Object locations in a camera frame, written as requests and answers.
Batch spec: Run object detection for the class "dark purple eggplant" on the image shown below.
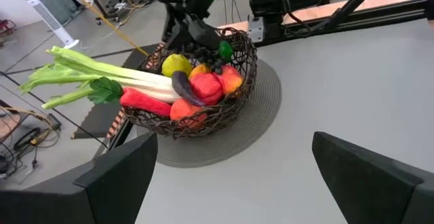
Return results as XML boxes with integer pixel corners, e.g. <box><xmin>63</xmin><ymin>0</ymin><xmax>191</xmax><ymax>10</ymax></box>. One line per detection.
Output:
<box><xmin>171</xmin><ymin>70</ymin><xmax>206</xmax><ymax>108</ymax></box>

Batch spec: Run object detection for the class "grey round placemat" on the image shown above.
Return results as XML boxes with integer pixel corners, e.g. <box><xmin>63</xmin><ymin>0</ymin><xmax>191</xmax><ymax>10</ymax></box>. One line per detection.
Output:
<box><xmin>136</xmin><ymin>58</ymin><xmax>283</xmax><ymax>169</ymax></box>

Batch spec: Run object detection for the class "red yellow mango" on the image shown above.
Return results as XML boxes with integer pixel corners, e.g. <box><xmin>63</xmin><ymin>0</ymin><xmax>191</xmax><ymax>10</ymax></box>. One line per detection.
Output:
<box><xmin>216</xmin><ymin>64</ymin><xmax>245</xmax><ymax>96</ymax></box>

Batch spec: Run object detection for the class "black power strip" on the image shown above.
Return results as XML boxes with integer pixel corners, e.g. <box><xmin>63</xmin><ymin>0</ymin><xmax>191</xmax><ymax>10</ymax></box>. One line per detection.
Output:
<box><xmin>46</xmin><ymin>113</ymin><xmax>62</xmax><ymax>130</ymax></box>

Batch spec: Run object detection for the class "orange round fruit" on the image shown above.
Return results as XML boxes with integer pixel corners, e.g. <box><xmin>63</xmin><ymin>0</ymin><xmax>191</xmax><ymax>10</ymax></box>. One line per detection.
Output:
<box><xmin>169</xmin><ymin>98</ymin><xmax>209</xmax><ymax>130</ymax></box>

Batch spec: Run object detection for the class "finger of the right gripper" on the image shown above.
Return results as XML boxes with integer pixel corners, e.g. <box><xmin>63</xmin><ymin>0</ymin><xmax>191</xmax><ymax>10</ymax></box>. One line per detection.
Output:
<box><xmin>187</xmin><ymin>18</ymin><xmax>222</xmax><ymax>51</ymax></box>
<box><xmin>163</xmin><ymin>4</ymin><xmax>184</xmax><ymax>51</ymax></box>

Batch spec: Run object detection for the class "red carrot with green leaf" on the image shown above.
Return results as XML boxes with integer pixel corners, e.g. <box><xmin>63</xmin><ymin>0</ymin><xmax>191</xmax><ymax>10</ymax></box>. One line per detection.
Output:
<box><xmin>87</xmin><ymin>77</ymin><xmax>172</xmax><ymax>117</ymax></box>

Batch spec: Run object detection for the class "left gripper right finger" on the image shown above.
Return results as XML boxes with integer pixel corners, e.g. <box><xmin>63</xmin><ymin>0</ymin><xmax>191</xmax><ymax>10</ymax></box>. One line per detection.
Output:
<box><xmin>311</xmin><ymin>130</ymin><xmax>434</xmax><ymax>224</ymax></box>

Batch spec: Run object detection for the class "yellow apple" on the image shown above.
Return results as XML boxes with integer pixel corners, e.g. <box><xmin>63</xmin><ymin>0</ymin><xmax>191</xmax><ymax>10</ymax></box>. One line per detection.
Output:
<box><xmin>161</xmin><ymin>53</ymin><xmax>194</xmax><ymax>79</ymax></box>

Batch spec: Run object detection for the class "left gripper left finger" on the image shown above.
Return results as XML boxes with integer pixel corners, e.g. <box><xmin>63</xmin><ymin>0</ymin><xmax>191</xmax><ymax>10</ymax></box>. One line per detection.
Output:
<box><xmin>0</xmin><ymin>132</ymin><xmax>159</xmax><ymax>224</ymax></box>

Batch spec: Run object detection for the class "green white celery stalk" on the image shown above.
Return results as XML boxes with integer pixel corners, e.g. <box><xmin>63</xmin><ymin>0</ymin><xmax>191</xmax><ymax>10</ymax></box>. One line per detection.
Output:
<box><xmin>18</xmin><ymin>45</ymin><xmax>182</xmax><ymax>111</ymax></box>

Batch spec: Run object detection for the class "green lime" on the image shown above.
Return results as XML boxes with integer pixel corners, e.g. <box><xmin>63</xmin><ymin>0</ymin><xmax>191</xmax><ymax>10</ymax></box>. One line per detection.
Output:
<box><xmin>217</xmin><ymin>40</ymin><xmax>235</xmax><ymax>62</ymax></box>

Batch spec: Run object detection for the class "dark woven wire basket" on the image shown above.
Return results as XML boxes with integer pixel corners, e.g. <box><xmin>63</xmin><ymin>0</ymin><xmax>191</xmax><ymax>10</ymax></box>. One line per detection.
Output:
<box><xmin>122</xmin><ymin>26</ymin><xmax>258</xmax><ymax>141</ymax></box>

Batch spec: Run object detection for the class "white tower fan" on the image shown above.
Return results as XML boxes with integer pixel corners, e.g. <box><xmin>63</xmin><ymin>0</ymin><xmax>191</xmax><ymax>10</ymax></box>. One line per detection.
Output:
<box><xmin>22</xmin><ymin>0</ymin><xmax>80</xmax><ymax>50</ymax></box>

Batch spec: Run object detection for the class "yellow cable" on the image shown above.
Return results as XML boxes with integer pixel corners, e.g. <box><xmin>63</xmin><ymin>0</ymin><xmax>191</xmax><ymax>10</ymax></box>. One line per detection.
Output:
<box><xmin>60</xmin><ymin>0</ymin><xmax>151</xmax><ymax>57</ymax></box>

